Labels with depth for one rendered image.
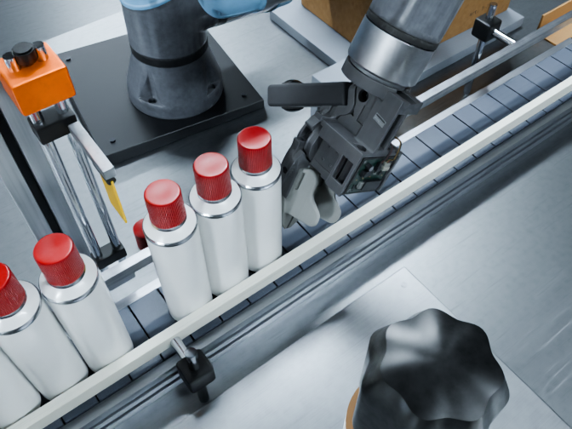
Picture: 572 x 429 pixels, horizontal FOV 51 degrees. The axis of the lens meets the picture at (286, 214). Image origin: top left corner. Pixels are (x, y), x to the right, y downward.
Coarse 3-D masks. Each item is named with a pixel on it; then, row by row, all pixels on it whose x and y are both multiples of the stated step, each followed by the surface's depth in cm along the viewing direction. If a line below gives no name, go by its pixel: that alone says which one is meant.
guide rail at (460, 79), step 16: (560, 16) 89; (544, 32) 87; (512, 48) 85; (480, 64) 82; (496, 64) 84; (448, 80) 80; (464, 80) 81; (432, 96) 79; (144, 256) 63; (112, 272) 62; (128, 272) 62; (48, 304) 59
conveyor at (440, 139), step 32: (544, 64) 95; (512, 96) 91; (448, 128) 86; (480, 128) 86; (416, 160) 82; (384, 192) 79; (416, 192) 79; (320, 224) 76; (320, 256) 73; (160, 288) 70; (128, 320) 67; (160, 320) 67; (224, 320) 67; (128, 384) 64; (64, 416) 61
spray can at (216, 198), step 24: (216, 168) 54; (192, 192) 57; (216, 192) 55; (240, 192) 58; (216, 216) 56; (240, 216) 59; (216, 240) 59; (240, 240) 61; (216, 264) 63; (240, 264) 64; (216, 288) 67
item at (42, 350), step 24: (0, 264) 48; (0, 288) 46; (24, 288) 50; (0, 312) 48; (24, 312) 49; (48, 312) 52; (0, 336) 49; (24, 336) 50; (48, 336) 53; (24, 360) 53; (48, 360) 54; (72, 360) 58; (48, 384) 57; (72, 384) 60
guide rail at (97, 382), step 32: (544, 96) 85; (512, 128) 84; (448, 160) 78; (352, 224) 72; (288, 256) 68; (256, 288) 67; (192, 320) 63; (128, 352) 61; (160, 352) 63; (96, 384) 59; (32, 416) 57
